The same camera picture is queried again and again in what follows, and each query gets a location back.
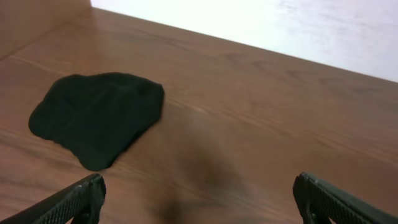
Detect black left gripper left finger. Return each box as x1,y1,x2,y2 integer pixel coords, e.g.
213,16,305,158
1,174,106,224

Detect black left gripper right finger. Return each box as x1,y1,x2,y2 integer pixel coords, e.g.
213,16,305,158
293,172,397,224

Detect black Sydrogen t-shirt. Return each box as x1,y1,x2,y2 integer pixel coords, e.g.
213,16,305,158
29,72,165,171

